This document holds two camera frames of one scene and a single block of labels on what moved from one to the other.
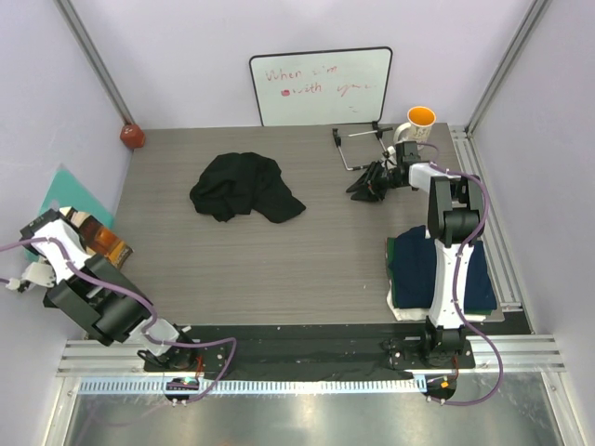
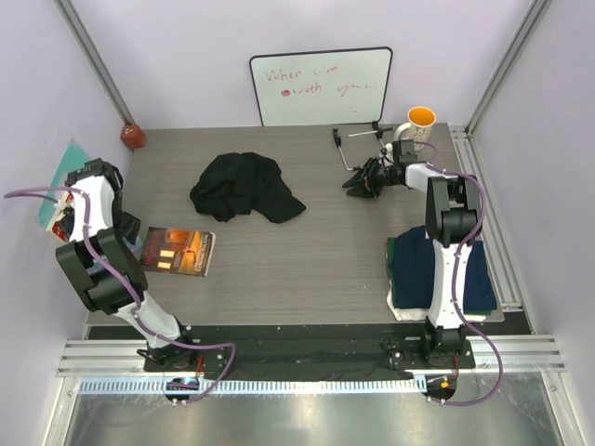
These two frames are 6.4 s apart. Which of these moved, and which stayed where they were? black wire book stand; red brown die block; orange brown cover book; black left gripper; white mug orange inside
Moved: black left gripper; orange brown cover book
Stayed: red brown die block; white mug orange inside; black wire book stand
